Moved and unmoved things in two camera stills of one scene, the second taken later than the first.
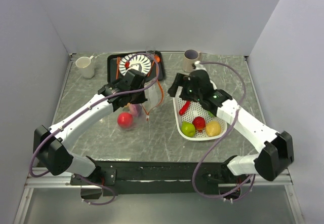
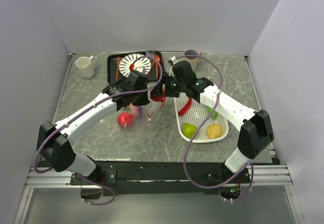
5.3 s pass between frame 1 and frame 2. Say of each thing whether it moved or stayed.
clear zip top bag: stayed
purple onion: stayed
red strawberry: moved
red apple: stayed
